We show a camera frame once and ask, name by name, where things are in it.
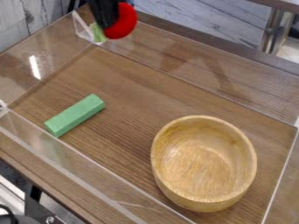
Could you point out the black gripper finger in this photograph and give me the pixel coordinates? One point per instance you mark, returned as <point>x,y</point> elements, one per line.
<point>111,12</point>
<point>98,6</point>

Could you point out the red plush fruit green stem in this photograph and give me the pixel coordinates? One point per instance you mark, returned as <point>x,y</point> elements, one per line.
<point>126,22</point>

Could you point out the green rectangular block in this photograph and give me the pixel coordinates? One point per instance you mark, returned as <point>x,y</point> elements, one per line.
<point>73,115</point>

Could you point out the wooden bowl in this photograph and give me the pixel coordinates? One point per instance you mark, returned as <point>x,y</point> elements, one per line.
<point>204,163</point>

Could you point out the clear acrylic enclosure walls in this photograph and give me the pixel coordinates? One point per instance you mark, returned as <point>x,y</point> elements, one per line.
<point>154,77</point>

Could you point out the black table frame bracket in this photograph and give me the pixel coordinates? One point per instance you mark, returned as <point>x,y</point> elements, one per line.
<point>21,209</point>

